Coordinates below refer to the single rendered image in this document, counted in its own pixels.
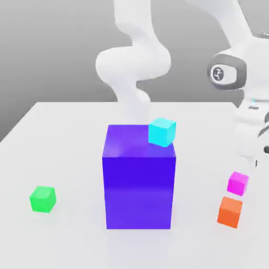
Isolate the large purple box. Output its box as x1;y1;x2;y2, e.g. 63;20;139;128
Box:
102;124;177;230

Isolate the small green cube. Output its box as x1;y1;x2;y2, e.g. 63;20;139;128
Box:
29;185;57;213

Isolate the small magenta cube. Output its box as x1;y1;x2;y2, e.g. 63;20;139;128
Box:
226;171;250;196

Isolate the small cyan cube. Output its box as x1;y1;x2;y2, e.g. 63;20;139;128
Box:
148;117;177;148

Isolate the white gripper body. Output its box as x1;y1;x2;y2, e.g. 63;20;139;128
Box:
234;123;269;169

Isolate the small orange cube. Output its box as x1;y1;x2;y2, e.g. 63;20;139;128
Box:
216;196;243;229

